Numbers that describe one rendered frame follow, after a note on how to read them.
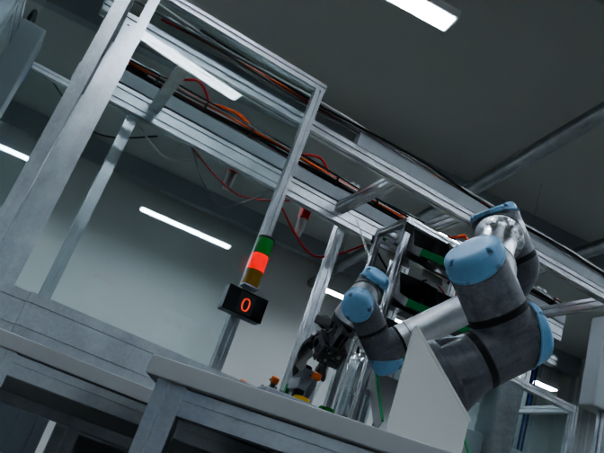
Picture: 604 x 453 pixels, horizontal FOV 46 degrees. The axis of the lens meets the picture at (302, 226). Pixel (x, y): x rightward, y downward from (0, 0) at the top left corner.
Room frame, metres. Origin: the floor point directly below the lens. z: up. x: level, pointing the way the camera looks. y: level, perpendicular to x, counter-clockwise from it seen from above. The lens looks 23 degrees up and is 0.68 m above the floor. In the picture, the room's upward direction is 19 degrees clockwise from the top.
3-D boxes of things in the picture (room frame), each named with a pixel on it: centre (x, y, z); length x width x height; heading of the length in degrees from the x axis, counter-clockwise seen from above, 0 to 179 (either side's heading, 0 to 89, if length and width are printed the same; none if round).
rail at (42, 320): (1.64, 0.07, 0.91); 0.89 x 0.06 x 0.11; 110
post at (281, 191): (1.96, 0.10, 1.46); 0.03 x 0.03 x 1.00; 20
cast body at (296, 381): (1.89, -0.13, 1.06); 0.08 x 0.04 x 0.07; 20
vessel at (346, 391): (2.84, -0.42, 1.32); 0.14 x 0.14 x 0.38
